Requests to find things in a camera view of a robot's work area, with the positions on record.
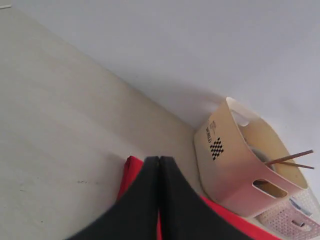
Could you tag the red table cloth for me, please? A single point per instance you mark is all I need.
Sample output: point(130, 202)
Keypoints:
point(235, 220)

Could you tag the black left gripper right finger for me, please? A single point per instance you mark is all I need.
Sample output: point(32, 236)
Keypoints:
point(184, 215)

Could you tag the white perforated plastic basket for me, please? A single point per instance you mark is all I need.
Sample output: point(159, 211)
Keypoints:
point(298, 218)

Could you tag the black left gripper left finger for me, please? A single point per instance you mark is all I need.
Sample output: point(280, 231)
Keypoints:
point(134, 216)

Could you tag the large cream plastic bin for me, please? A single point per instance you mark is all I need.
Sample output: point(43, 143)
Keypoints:
point(230, 172)

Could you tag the wooden chopstick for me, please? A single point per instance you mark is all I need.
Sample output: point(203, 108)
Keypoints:
point(297, 165)
point(289, 157)

